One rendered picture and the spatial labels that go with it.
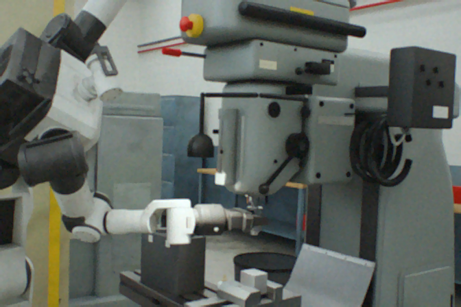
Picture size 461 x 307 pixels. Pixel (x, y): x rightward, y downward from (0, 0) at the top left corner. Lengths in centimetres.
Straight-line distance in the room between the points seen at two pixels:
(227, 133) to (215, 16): 31
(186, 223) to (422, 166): 80
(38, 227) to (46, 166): 180
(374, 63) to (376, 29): 499
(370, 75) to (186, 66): 821
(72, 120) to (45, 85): 11
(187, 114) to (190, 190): 127
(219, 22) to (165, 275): 90
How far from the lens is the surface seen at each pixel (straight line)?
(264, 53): 142
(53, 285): 320
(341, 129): 162
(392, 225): 175
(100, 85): 140
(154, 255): 191
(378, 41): 669
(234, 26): 136
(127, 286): 208
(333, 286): 182
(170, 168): 886
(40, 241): 312
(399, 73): 148
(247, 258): 382
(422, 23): 638
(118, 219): 153
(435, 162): 190
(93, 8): 165
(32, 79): 140
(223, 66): 149
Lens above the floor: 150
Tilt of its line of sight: 3 degrees down
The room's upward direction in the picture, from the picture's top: 2 degrees clockwise
